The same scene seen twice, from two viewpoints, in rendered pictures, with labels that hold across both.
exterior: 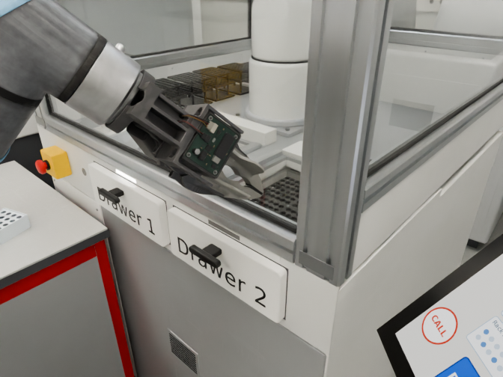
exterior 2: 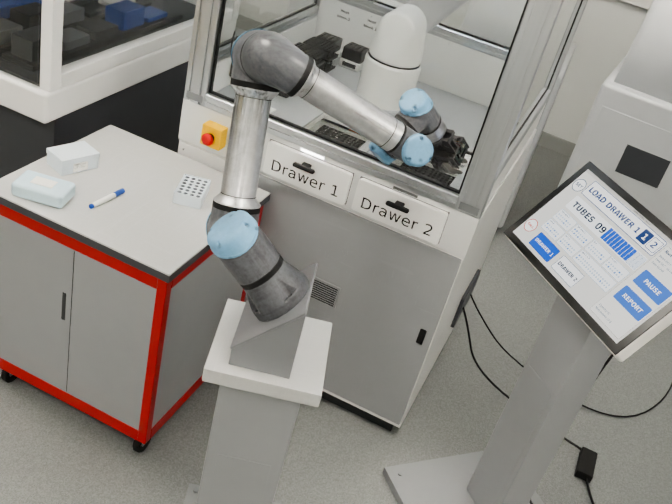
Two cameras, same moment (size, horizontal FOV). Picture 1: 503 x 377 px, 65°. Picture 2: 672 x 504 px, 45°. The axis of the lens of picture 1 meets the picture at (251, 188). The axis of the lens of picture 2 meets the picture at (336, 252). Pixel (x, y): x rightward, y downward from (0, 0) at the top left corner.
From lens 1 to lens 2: 1.85 m
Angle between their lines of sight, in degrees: 23
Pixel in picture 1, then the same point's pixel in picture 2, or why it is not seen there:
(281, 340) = (431, 257)
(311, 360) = (450, 265)
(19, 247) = not seen: hidden behind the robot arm
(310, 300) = (459, 228)
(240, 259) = (419, 209)
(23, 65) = (425, 125)
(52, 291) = not seen: hidden behind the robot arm
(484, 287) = (546, 210)
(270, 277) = (439, 217)
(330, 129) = (492, 145)
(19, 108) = not seen: hidden behind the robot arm
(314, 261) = (468, 206)
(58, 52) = (435, 121)
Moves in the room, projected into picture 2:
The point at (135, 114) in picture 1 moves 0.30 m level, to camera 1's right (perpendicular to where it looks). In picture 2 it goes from (448, 142) to (545, 147)
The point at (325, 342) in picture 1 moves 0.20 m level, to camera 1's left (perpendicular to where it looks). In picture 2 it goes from (463, 251) to (404, 251)
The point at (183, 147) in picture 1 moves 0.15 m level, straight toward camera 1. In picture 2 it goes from (456, 153) to (490, 183)
